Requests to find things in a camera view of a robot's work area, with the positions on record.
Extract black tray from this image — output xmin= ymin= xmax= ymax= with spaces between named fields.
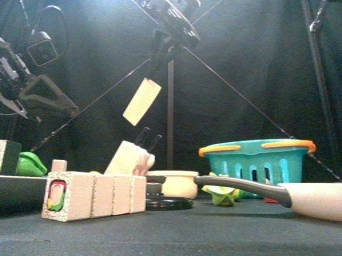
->
xmin=0 ymin=174 xmax=50 ymax=214

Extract black-handled toy knife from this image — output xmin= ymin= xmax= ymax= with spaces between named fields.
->
xmin=134 ymin=126 xmax=152 ymax=147
xmin=147 ymin=134 xmax=163 ymax=154

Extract vertical black frame pole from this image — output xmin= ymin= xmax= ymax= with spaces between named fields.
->
xmin=166 ymin=49 xmax=175 ymax=170

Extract small wooden cube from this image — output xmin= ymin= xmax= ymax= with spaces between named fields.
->
xmin=51 ymin=159 xmax=68 ymax=173

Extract green toy pepper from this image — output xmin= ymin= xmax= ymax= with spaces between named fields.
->
xmin=16 ymin=151 xmax=48 ymax=177

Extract white frying pan, grey handle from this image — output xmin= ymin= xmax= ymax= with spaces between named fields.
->
xmin=194 ymin=175 xmax=342 ymax=222

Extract toy cleaver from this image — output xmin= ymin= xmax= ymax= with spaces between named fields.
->
xmin=122 ymin=44 xmax=172 ymax=127

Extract black round lid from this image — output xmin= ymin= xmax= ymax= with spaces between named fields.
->
xmin=144 ymin=182 xmax=195 ymax=212

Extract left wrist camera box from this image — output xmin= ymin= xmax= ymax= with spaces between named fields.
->
xmin=25 ymin=30 xmax=60 ymax=68

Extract wooden toy knife block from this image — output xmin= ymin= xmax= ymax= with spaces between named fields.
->
xmin=103 ymin=140 xmax=156 ymax=177

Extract teal basket, orange handles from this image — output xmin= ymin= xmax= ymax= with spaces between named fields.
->
xmin=198 ymin=138 xmax=318 ymax=200

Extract black frame post with clamp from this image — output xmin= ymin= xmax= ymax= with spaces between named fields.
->
xmin=299 ymin=0 xmax=342 ymax=161

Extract dark green box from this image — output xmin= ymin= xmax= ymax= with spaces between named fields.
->
xmin=0 ymin=139 xmax=23 ymax=176

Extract cream toy pot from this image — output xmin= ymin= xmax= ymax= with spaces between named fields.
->
xmin=146 ymin=170 xmax=200 ymax=200

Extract green toy lettuce leaf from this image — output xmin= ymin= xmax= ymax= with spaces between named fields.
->
xmin=200 ymin=171 xmax=246 ymax=207

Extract wooden toy sushi roll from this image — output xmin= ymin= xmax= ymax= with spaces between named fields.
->
xmin=40 ymin=171 xmax=148 ymax=223

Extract diagonal brace wire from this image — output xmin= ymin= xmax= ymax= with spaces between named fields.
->
xmin=29 ymin=0 xmax=225 ymax=153
xmin=132 ymin=0 xmax=342 ymax=183

